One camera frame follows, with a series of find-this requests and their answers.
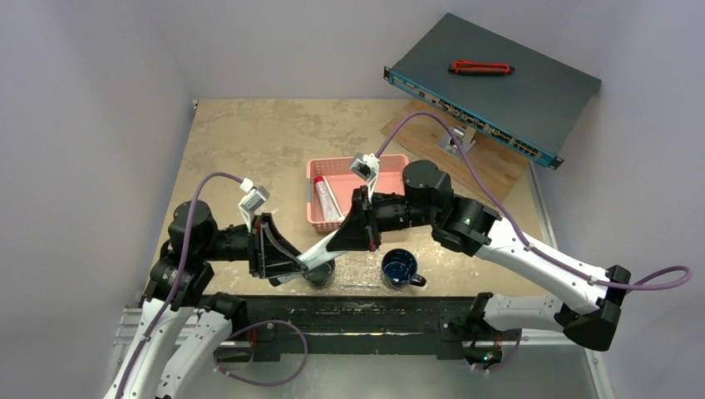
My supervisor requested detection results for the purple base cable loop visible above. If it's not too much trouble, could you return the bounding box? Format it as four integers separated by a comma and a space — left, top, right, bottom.
213, 319, 309, 387

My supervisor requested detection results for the red black utility knife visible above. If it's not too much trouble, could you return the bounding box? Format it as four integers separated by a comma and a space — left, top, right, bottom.
447, 59, 515, 76

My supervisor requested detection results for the dark green mug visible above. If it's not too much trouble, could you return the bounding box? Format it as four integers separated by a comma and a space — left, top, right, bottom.
303, 261, 336, 288

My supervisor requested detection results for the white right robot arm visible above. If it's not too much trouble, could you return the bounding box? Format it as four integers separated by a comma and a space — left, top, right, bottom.
350, 155, 631, 352

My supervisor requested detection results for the red cap toothpaste tube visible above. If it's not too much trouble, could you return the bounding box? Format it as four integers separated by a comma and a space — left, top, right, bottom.
313, 175, 344, 221

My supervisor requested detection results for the dark blue mug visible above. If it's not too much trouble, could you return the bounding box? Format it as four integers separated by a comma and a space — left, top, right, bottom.
380, 249, 427, 289

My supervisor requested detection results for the grey metal bracket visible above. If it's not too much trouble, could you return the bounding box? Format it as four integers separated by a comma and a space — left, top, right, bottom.
436, 126, 476, 160

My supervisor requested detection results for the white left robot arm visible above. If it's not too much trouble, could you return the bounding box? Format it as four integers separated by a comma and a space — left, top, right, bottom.
105, 199, 359, 398

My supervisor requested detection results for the teal network switch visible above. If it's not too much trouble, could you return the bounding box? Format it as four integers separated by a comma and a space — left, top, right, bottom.
384, 13, 601, 170

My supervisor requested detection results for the pink perforated plastic basket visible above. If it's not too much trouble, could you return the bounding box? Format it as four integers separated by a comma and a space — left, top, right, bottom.
306, 154, 409, 234

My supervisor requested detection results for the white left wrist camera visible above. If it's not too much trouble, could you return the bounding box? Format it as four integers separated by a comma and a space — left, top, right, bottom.
238, 178, 269, 232

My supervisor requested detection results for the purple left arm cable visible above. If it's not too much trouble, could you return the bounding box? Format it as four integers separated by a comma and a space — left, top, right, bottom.
112, 171, 246, 399

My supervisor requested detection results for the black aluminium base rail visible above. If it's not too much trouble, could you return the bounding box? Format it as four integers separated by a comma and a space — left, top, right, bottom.
112, 294, 601, 365

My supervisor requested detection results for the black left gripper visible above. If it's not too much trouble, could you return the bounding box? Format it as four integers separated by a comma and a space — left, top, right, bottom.
200, 212, 308, 276

